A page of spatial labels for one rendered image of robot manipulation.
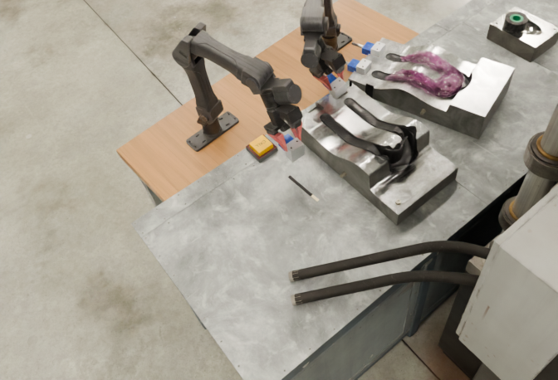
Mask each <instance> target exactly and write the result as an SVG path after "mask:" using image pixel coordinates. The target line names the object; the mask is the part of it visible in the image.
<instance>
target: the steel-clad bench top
mask: <svg viewBox="0 0 558 380"><path fill-rule="evenodd" d="M514 7H519V8H520V9H522V10H524V11H526V12H529V13H530V14H532V15H534V16H536V17H539V18H540V19H542V20H544V21H546V22H549V23H550V24H552V25H554V26H556V27H558V0H471V1H469V2H467V3H466V4H464V5H463V6H461V7H460V8H459V9H457V10H456V11H454V12H452V13H451V14H449V15H448V16H446V17H445V18H443V19H442V20H440V21H439V22H437V23H435V24H434V25H432V26H431V27H430V28H428V29H427V30H425V31H424V32H422V33H420V34H418V35H417V36H416V37H414V38H413V39H411V40H410V41H408V42H406V43H405V44H404V45H406V46H422V45H435V46H439V47H441V48H443V49H444V50H446V51H449V52H450V53H452V54H454V55H455V56H457V57H459V58H461V59H463V60H465V61H468V62H471V63H473V64H477V63H478V62H479V61H480V59H481V58H482V57H483V58H486V59H488V60H491V61H495V62H498V63H502V64H504V65H507V66H511V67H514V68H515V70H514V73H513V76H512V78H511V83H510V86H509V89H508V92H507V93H506V95H505V96H504V98H503V100H502V102H501V104H499V106H498V108H497V110H496V112H495V113H494V115H493V116H492V118H491V120H490V121H489V123H488V125H487V127H486V128H485V129H484V131H483V132H482V135H481V136H480V138H479V139H475V138H473V137H471V136H468V135H465V134H462V133H460V132H458V131H456V130H453V129H450V128H447V127H445V126H442V125H440V124H436V123H434V122H432V121H429V120H427V119H424V118H421V117H419V116H417V115H414V114H410V113H409V112H406V111H403V110H400V109H398V108H395V107H393V106H391V105H387V104H385V103H383V102H380V101H377V100H375V101H376V102H377V103H379V104H380V105H381V106H383V107H384V108H385V109H387V110H388V111H389V112H391V113H393V114H398V115H402V116H406V117H409V118H412V119H416V120H417V121H419V122H420V123H422V124H423V125H425V126H426V127H427V128H428V129H429V130H430V135H429V145H430V146H431V147H432V148H433V149H434V150H435V151H437V152H438V153H440V154H441V155H442V156H444V157H445V158H446V159H447V160H449V161H450V162H451V163H453V164H454V165H456V166H457V167H458V172H457V176H456V179H455V180H453V181H452V182H451V183H450V184H449V185H447V186H446V187H445V188H444V189H443V190H441V191H440V192H439V193H437V194H436V195H435V196H433V197H432V198H431V199H429V200H428V201H427V202H426V203H425V204H424V205H422V206H421V207H420V208H419V209H417V210H416V211H415V212H413V213H412V214H411V215H410V216H408V217H407V218H406V219H404V220H403V221H402V222H401V223H400V224H398V226H397V225H395V224H394V223H393V222H392V221H391V220H390V219H388V218H387V217H386V216H385V215H384V214H383V213H382V212H381V211H380V210H379V209H378V208H377V207H375V206H374V205H373V204H372V203H371V202H370V201H368V200H367V199H366V198H365V197H364V196H363V195H362V194H360V193H359V192H358V191H357V190H356V189H355V188H353V187H352V186H351V185H350V184H349V183H348V182H346V181H345V180H344V179H343V178H341V177H340V175H339V174H338V173H337V172H336V171H335V170H333V169H332V168H331V167H330V166H329V165H328V164H327V163H325V162H324V161H323V160H322V159H321V158H319V157H318V156H317V155H316V154H315V153H314V152H312V151H311V150H310V149H309V148H308V147H307V146H306V145H304V150H305V154H304V155H303V156H301V157H300V158H299V159H297V160H296V161H295V162H292V161H291V160H290V159H288V158H287V157H286V154H285V151H284V150H283V149H282V148H281V147H280V146H279V145H278V142H277V141H275V140H274V139H273V138H271V137H270V136H269V135H268V134H266V135H265V136H266V137H267V138H268V139H269V140H270V141H271V142H273V143H274V144H275V145H276V146H277V149H278V151H277V152H275V153H274V154H273V155H271V156H270V157H268V158H266V159H265V160H263V161H262V162H260V163H259V162H258V161H257V160H256V159H255V158H254V157H253V156H252V155H251V154H250V153H249V152H248V151H247V149H244V150H242V151H241V152H239V153H237V154H236V155H234V156H232V157H231V158H230V159H228V160H227V161H225V162H224V163H222V164H220V165H219V166H217V167H216V168H215V169H213V170H212V171H210V172H209V173H206V174H205V175H203V176H202V177H201V178H199V179H198V180H196V181H195V182H193V183H191V184H190V185H188V186H187V187H186V188H184V189H183V190H181V191H179V192H177V193H176V194H174V195H173V196H172V197H170V198H169V199H167V200H166V201H164V202H162V203H161V204H159V205H158V206H157V207H155V208H153V209H152V210H150V211H149V212H147V213H145V214H144V215H143V216H142V217H140V218H138V219H137V220H135V221H134V222H132V223H131V225H132V226H133V227H134V229H135V230H136V231H137V232H138V234H139V236H140V237H141V238H142V240H143V241H144V243H145V244H146V246H147V247H148V248H149V249H150V251H151V252H152V253H153V255H154V256H155V258H156V259H157V261H158V262H159V263H160V264H161V266H162V267H163V268H164V270H165V271H166V273H167V274H168V276H169V277H170V279H171V280H172V281H173V282H174V284H175V285H176V287H177V288H178V289H179V291H180V292H181V294H182V295H183V297H184V298H185V299H186V300H187V302H188V303H189V305H190V306H191V307H192V309H193V311H194V312H195V313H196V315H197V316H198V317H199V318H200V320H201V321H202V323H203V324H204V326H205V327H206V328H207V330H208V332H209V333H210V334H211V335H212V336H213V338H214V339H215V341H216V342H217V343H218V345H219V347H220V348H221V349H222V351H223V352H224V353H225V354H226V356H227V357H228V359H229V360H230V362H231V363H232V365H233V366H234V367H235V368H236V369H237V371H238V373H239V374H240V375H241V377H242V378H243V380H282V379H283V378H284V377H285V376H286V375H287V374H288V373H290V372H291V371H292V370H293V369H294V368H296V367H297V366H298V365H299V364H301V363H302V362H303V361H304V360H306V359H307V358H308V357H309V356H310V355H312V354H313V353H314V352H315V351H316V350H317V349H318V348H319V347H321V346H322V345H323V344H324V343H325V342H327V341H328V340H329V339H330V338H332V337H333V336H334V335H335V334H336V333H338V332H339V331H340V330H341V329H343V328H344V327H345V326H346V325H347V324H348V323H349V322H350V321H351V320H352V319H354V318H355V317H356V316H357V315H359V314H360V313H361V312H362V311H364V310H365V309H366V308H367V307H368V306H370V305H371V304H372V303H373V302H375V301H376V300H377V299H378V298H379V297H380V296H381V295H382V294H383V293H385V292H386V291H387V290H388V289H390V288H391V287H392V286H393V285H389V286H385V287H381V288H377V289H372V290H365V291H361V292H357V293H353V294H348V295H342V296H337V297H333V298H329V299H324V300H317V301H313V302H309V303H304V304H297V305H292V302H291V295H294V294H299V293H302V292H307V291H311V290H318V289H322V288H326V287H330V286H334V285H341V284H345V283H350V282H354V281H357V280H365V279H369V278H373V277H377V276H382V275H388V274H393V273H398V272H405V271H411V270H412V269H413V268H414V267H415V266H417V265H418V264H419V263H420V262H422V261H423V260H424V259H425V258H426V257H428V256H429V255H430V254H431V253H426V254H422V255H417V256H410V257H406V258H402V259H398V260H394V261H386V262H383V263H379V264H374V265H371V266H363V267H359V268H355V269H351V270H344V271H340V272H336V273H331V274H328V275H320V276H317V277H312V278H308V279H304V280H297V281H292V282H290V280H289V276H288V273H289V271H293V270H299V269H304V268H307V267H312V266H318V265H323V264H326V263H331V262H335V261H342V260H345V259H350V258H354V257H357V256H364V255H368V254H372V253H376V252H381V251H387V250H391V249H395V248H400V247H403V246H410V245H414V244H419V243H423V242H428V241H446V240H448V239H449V238H450V237H451V236H453V235H454V234H455V233H456V232H457V231H459V230H460V229H461V228H462V227H464V226H465V225H466V224H467V223H468V222H470V221H471V220H472V219H473V218H474V217H475V216H476V215H477V214H478V213H480V212H481V211H482V210H483V209H484V208H486V207H487V206H488V205H489V204H491V203H492V202H493V201H494V200H496V199H497V198H498V197H499V196H500V195H502V194H503V193H504V192H505V191H506V190H507V189H508V188H509V187H511V186H512V185H513V184H514V183H515V182H517V181H518V180H519V179H520V178H522V177H523V176H524V175H525V174H526V173H527V172H528V168H527V167H526V165H525V163H524V160H523V154H524V152H525V150H526V146H527V144H528V142H529V140H530V138H531V137H532V136H533V135H535V134H537V133H540V132H542V131H546V127H547V125H548V124H549V122H550V119H551V116H552V114H553V112H554V110H555V107H556V105H557V102H558V40H557V42H556V44H555V45H554V46H553V47H551V48H550V49H549V50H547V51H546V52H544V53H543V54H542V55H540V56H539V57H537V58H536V59H535V60H534V61H533V62H529V61H526V60H524V59H523V58H521V57H519V56H517V55H515V54H514V53H512V52H510V51H508V50H507V49H505V48H503V47H501V46H499V45H498V44H496V43H494V42H492V41H490V40H488V39H487V33H488V29H489V26H490V23H492V22H494V21H495V20H497V19H498V18H499V17H500V16H502V15H503V14H505V13H506V12H508V11H510V10H511V9H513V8H514ZM290 175H291V176H292V177H293V178H294V179H295V180H296V181H297V182H298V183H300V184H301V185H302V186H303V187H304V188H306V189H307V190H308V191H309V192H311V193H312V194H313V195H314V196H316V197H317V198H318V199H319V201H318V202H317V201H316V200H315V199H313V198H312V197H311V196H310V195H309V194H307V193H306V192H305V191H304V190H302V189H301V188H300V187H299V186H297V185H296V184H295V183H294V182H293V181H292V180H290V179H289V176H290Z"/></svg>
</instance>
